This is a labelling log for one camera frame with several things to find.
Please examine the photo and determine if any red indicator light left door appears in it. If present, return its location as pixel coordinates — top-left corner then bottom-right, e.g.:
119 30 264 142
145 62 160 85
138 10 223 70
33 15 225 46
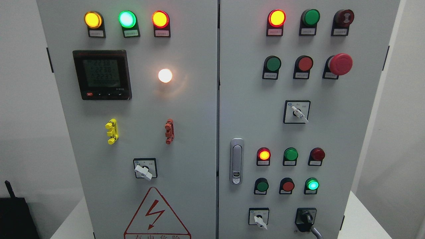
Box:
152 10 171 38

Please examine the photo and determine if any yellow terminal connector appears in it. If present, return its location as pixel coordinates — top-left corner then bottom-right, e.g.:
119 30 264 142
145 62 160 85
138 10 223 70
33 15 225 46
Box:
105 118 119 145

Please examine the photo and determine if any white glowing indicator light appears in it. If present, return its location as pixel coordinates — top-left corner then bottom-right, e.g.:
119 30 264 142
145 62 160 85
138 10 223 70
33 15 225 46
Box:
158 68 173 83

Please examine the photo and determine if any red emergency stop button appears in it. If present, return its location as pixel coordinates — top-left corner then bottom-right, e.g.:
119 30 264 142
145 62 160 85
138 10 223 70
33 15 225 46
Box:
323 53 353 80

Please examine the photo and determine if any green indicator light lower middle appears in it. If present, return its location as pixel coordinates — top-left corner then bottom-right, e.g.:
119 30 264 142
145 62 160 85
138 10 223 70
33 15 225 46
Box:
283 148 298 166

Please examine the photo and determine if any green indicator light top right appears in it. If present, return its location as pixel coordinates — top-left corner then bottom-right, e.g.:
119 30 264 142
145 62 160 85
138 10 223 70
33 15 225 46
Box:
299 9 320 36

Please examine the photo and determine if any green push button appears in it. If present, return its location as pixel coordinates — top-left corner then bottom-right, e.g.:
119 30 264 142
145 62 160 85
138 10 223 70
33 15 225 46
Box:
254 178 270 195
304 177 320 195
262 55 282 80

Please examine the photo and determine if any yellow indicator light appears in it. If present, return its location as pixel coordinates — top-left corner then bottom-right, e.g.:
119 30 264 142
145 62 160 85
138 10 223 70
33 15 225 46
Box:
84 11 106 38

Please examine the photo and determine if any red push button upper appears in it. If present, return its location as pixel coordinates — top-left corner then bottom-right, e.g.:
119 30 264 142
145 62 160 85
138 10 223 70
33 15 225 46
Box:
293 55 314 80

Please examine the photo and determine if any green push button lower left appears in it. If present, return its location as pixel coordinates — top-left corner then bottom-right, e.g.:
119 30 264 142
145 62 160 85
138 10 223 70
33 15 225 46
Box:
254 178 270 195

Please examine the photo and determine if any green push button upper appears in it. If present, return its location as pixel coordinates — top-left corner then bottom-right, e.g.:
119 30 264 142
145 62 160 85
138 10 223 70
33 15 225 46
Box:
262 55 282 80

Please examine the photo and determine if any green push button lower right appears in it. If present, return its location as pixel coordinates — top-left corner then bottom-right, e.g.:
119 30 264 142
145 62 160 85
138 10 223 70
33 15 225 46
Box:
304 177 320 195

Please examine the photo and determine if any dark red buzzer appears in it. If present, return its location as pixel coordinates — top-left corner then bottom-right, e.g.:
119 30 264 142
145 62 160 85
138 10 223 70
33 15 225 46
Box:
331 9 355 36

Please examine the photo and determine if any red terminal connector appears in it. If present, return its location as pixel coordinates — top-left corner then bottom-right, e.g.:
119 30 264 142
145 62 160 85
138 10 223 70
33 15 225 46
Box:
164 118 175 145

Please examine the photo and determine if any black rotary knob switch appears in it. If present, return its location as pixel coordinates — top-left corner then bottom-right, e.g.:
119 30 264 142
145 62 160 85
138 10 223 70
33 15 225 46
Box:
295 208 317 232

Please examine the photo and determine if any white selector switch left door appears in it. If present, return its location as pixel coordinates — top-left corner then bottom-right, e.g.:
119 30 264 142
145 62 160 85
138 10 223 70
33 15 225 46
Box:
133 158 158 181

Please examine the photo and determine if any red indicator light lower left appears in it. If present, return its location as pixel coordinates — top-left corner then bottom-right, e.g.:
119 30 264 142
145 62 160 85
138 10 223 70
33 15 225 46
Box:
256 147 271 166

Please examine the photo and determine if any red indicator light lower right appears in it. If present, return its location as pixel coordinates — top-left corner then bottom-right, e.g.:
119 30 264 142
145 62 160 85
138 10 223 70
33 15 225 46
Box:
308 148 325 166

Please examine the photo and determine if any silver door latch handle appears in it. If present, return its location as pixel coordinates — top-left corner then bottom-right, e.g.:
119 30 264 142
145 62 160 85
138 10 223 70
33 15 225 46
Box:
229 138 244 185

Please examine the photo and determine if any red high voltage warning sticker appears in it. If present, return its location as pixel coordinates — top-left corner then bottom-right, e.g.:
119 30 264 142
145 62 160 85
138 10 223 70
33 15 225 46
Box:
124 187 192 239

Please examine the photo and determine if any right grey cabinet door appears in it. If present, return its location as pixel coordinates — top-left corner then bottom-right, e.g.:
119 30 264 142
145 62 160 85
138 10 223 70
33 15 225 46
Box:
217 0 400 239

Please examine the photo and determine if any red push button lower middle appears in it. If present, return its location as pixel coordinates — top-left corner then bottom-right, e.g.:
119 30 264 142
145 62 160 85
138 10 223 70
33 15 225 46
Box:
279 177 295 194

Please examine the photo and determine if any left grey cabinet door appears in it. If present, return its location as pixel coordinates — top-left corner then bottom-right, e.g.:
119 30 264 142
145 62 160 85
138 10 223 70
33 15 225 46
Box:
37 0 218 239

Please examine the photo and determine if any red indicator light top right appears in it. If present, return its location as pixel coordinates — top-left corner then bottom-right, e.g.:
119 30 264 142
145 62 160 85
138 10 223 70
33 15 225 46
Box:
266 9 286 37

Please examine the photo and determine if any red push button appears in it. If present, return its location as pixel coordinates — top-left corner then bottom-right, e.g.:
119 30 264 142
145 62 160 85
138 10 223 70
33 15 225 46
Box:
293 55 314 80
279 177 295 194

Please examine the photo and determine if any white selector switch bottom right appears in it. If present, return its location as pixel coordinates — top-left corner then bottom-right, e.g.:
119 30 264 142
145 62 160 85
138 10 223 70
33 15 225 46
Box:
248 207 270 230

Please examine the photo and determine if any white selector switch upper right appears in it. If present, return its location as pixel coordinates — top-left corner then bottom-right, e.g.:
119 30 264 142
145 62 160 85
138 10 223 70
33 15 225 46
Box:
283 100 311 124

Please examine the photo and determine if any lit green indicator light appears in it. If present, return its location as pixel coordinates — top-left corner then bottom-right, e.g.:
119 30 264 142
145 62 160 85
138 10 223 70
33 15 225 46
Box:
118 10 140 38

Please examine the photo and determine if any grey cabinet door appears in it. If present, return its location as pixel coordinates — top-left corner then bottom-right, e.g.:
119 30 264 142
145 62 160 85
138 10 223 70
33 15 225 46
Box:
37 0 218 239
217 0 400 239

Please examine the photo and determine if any black digital power meter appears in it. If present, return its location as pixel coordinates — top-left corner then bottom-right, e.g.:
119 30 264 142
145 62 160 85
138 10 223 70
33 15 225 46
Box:
73 49 132 101

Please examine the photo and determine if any black device with antenna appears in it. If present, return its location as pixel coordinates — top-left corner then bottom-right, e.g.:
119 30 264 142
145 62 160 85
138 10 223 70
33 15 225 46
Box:
0 180 40 239

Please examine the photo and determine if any white selector switch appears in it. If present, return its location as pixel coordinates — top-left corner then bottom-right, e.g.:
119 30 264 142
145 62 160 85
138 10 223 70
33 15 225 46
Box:
248 207 270 230
283 100 311 124

